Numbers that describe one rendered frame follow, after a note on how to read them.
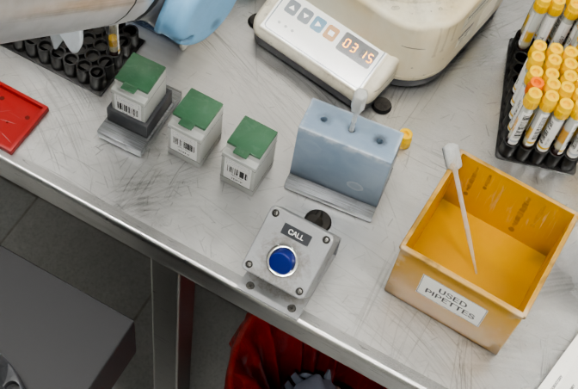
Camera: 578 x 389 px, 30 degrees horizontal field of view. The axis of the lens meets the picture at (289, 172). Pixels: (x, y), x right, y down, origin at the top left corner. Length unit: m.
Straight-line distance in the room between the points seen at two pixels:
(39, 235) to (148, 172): 0.98
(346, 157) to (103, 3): 0.48
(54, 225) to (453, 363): 1.18
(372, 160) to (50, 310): 0.34
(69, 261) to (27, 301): 1.08
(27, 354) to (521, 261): 0.51
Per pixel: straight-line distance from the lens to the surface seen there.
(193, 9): 0.72
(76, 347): 1.00
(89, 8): 0.65
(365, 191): 1.13
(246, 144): 1.10
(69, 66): 1.21
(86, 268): 2.08
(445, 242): 1.15
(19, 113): 1.21
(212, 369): 2.00
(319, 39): 1.22
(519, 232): 1.16
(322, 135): 1.08
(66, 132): 1.19
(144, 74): 1.13
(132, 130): 1.17
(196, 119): 1.12
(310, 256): 1.04
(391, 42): 1.19
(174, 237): 1.12
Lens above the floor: 1.87
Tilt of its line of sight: 59 degrees down
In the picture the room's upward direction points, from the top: 11 degrees clockwise
